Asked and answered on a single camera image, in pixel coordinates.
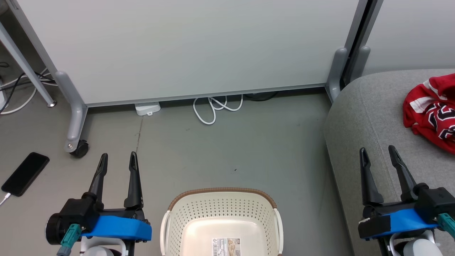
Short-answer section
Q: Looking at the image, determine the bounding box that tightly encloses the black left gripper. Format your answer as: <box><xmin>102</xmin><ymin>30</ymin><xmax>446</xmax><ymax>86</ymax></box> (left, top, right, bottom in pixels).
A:
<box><xmin>45</xmin><ymin>151</ymin><xmax>147</xmax><ymax>246</ymax></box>

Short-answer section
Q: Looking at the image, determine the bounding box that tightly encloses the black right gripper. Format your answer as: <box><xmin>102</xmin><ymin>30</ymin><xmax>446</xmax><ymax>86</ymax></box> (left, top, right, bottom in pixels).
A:
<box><xmin>357</xmin><ymin>145</ymin><xmax>455</xmax><ymax>239</ymax></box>

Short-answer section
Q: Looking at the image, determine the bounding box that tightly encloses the red garment with black lettering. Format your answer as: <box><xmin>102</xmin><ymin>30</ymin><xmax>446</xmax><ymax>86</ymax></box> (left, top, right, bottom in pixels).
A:
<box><xmin>403</xmin><ymin>73</ymin><xmax>455</xmax><ymax>154</ymax></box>

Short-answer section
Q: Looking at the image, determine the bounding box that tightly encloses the cream perforated laundry basket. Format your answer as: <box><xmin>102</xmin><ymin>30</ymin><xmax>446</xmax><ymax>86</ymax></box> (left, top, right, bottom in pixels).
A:
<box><xmin>160</xmin><ymin>187</ymin><xmax>284</xmax><ymax>256</ymax></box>

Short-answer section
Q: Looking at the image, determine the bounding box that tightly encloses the grey fabric sofa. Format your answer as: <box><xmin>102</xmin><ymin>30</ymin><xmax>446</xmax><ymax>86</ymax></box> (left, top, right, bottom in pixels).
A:
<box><xmin>323</xmin><ymin>69</ymin><xmax>455</xmax><ymax>256</ymax></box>

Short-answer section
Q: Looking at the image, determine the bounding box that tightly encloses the grey partition foot with caster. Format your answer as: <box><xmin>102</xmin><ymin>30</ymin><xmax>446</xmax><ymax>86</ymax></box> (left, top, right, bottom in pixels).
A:
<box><xmin>54</xmin><ymin>70</ymin><xmax>90</xmax><ymax>159</ymax></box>

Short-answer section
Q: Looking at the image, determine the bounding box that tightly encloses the white power adapter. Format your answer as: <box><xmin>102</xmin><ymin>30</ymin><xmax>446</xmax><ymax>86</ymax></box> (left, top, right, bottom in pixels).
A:
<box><xmin>134</xmin><ymin>102</ymin><xmax>161</xmax><ymax>117</ymax></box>

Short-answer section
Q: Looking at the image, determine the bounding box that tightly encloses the black smartphone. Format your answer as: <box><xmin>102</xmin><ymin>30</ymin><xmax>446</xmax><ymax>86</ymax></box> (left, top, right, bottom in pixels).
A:
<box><xmin>1</xmin><ymin>152</ymin><xmax>50</xmax><ymax>197</ymax></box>

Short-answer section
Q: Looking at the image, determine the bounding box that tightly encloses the paper label sticker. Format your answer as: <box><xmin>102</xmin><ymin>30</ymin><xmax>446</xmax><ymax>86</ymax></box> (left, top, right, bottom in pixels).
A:
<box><xmin>212</xmin><ymin>237</ymin><xmax>242</xmax><ymax>256</ymax></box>

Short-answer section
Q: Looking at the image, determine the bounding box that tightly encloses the grey metal table leg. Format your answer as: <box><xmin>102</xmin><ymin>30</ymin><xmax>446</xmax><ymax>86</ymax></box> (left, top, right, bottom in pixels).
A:
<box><xmin>0</xmin><ymin>21</ymin><xmax>58</xmax><ymax>108</ymax></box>

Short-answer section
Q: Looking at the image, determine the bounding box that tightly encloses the white partition panel behind sofa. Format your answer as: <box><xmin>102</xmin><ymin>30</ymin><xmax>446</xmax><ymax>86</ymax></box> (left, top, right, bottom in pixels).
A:
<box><xmin>363</xmin><ymin>0</ymin><xmax>455</xmax><ymax>76</ymax></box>

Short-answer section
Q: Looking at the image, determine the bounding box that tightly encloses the wide white partition panel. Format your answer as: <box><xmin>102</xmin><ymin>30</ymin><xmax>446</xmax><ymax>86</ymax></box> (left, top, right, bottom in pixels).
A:
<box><xmin>7</xmin><ymin>0</ymin><xmax>368</xmax><ymax>108</ymax></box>

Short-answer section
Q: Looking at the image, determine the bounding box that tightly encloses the white cable bundle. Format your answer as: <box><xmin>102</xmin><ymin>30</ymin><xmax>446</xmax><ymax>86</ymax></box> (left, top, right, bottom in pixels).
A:
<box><xmin>0</xmin><ymin>68</ymin><xmax>58</xmax><ymax>115</ymax></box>

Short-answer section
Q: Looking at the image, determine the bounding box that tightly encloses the coiled white cable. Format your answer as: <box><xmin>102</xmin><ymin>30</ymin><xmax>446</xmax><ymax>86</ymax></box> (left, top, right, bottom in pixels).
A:
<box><xmin>193</xmin><ymin>94</ymin><xmax>244</xmax><ymax>126</ymax></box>

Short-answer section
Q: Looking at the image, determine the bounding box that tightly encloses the thin black cable bundle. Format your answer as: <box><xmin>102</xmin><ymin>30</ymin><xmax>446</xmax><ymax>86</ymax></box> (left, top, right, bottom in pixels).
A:
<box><xmin>0</xmin><ymin>62</ymin><xmax>55</xmax><ymax>115</ymax></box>

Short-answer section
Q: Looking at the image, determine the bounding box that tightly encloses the black floor cable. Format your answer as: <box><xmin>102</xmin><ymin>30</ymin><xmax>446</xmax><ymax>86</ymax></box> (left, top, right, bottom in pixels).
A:
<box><xmin>245</xmin><ymin>91</ymin><xmax>279</xmax><ymax>102</ymax></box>

